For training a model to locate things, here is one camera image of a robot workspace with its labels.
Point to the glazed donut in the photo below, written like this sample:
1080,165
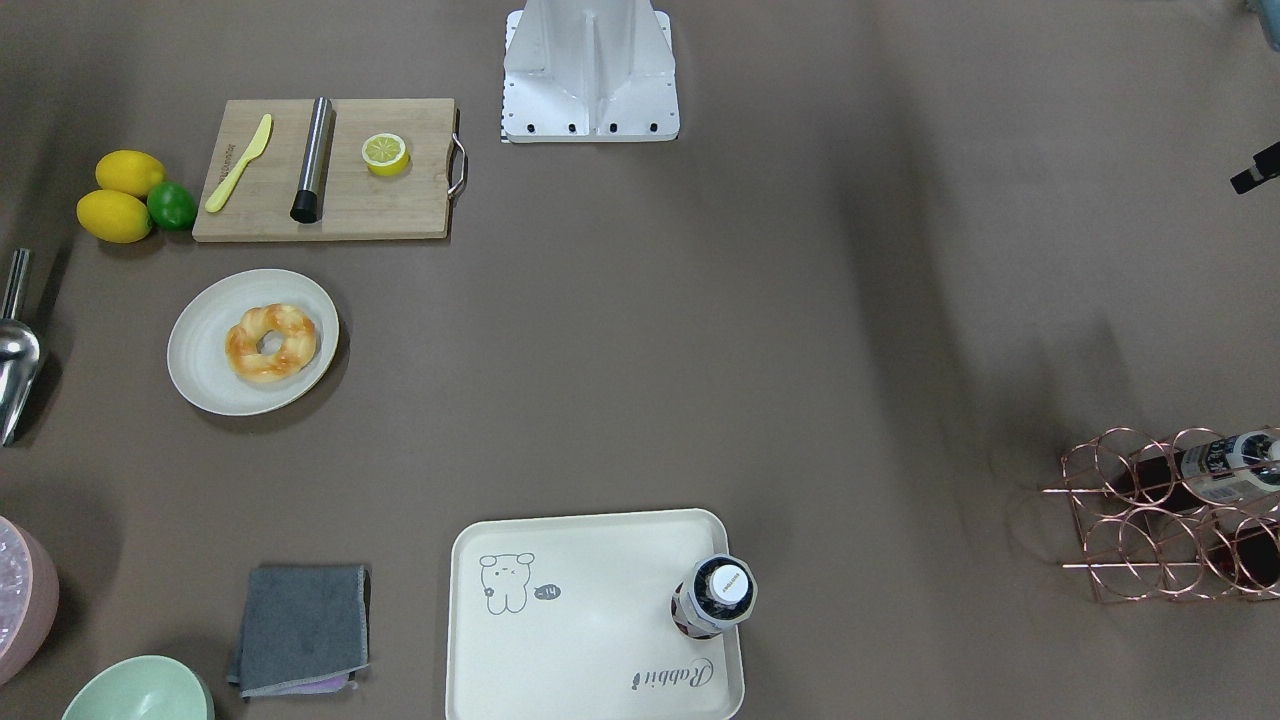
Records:
271,343

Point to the cream round plate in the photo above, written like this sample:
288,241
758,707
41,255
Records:
196,356

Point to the cream rectangular tray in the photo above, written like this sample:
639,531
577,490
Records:
568,618

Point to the dark bottle white cap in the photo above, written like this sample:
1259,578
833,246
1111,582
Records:
718,594

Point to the half lemon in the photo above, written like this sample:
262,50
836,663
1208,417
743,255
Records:
385,154

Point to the steel cylinder black tip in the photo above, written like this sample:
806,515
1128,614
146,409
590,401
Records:
307,207

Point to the wooden cutting board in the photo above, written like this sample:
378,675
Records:
357,205

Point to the grey folded cloth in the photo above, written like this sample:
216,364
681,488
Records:
304,630

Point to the yellow plastic knife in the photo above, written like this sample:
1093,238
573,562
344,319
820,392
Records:
255,148

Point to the green lime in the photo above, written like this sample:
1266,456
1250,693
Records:
171,207

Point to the lower whole yellow lemon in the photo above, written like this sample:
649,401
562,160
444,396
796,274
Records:
114,216

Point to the green bowl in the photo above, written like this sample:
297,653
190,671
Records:
144,687

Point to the wine bottle in rack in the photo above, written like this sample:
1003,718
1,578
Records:
1227,471

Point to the metal scoop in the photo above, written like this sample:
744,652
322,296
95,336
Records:
21,352

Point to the pink bowl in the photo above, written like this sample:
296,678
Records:
29,597

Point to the black object edge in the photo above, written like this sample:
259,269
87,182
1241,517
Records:
1265,166

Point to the teal object top corner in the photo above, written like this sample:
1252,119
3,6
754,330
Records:
1267,12

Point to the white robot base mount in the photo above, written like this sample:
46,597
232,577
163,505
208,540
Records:
589,72

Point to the copper wire wine rack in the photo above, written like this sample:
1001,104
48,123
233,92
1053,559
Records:
1134,551

